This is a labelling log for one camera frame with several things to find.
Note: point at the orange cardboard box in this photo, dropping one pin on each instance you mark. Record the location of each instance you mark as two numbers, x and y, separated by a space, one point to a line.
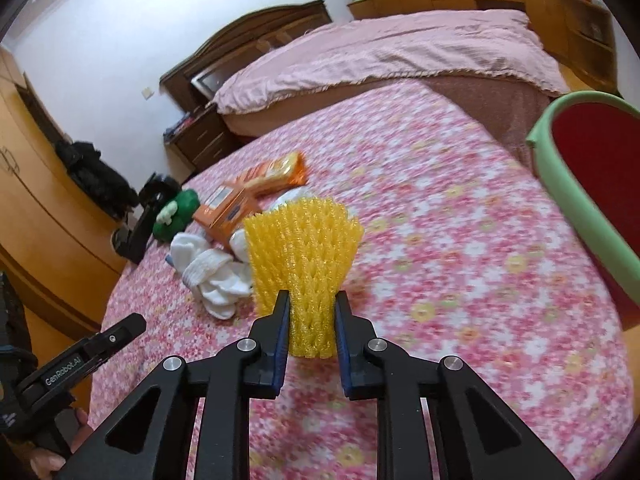
225 215

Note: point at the brown bed base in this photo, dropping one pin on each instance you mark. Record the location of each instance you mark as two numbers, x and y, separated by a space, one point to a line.
495 125

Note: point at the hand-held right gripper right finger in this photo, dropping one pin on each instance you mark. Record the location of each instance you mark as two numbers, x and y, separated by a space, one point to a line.
341 345

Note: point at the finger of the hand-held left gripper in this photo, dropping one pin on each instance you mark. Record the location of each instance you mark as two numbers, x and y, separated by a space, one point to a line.
115 337

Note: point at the large yellow foam net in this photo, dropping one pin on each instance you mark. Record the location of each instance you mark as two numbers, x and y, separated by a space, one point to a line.
300 260

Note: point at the black clamp stand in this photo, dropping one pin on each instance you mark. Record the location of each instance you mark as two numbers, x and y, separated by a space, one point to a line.
145 220

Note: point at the white crumpled socks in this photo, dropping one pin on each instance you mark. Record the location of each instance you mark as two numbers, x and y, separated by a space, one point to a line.
210 275

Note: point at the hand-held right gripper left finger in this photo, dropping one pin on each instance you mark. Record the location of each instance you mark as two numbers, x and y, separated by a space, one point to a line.
282 350

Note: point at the green soft toy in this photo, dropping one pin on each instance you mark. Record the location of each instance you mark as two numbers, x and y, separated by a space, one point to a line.
177 212

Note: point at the long wooden cabinet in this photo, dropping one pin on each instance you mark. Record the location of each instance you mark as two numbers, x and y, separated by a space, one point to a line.
450 0

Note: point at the wooden corner shelf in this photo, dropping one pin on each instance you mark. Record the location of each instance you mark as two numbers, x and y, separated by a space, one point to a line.
590 35

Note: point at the dark wooden headboard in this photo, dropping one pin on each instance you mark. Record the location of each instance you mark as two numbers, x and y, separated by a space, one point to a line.
240 45

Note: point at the person's left hand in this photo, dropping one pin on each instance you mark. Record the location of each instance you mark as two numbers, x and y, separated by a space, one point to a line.
82 427

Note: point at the dark wooden nightstand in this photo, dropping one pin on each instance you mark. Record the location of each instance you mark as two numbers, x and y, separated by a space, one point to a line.
205 140

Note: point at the small book stack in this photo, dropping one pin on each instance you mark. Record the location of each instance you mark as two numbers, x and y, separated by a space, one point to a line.
177 124

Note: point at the black jacket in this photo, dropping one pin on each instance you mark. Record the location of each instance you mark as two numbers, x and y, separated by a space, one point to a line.
95 175

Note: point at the wooden wardrobe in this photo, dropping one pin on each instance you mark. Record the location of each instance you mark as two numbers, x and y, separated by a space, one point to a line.
40 210

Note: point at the orange snack packet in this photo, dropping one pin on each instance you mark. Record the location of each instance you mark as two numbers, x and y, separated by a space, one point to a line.
280 172

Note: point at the pink bedspread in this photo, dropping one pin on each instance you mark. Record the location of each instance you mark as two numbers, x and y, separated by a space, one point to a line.
375 55

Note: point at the red bin with green rim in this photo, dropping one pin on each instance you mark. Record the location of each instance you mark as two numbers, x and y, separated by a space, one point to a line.
590 140

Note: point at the white wall socket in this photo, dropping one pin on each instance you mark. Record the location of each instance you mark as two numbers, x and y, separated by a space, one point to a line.
147 93

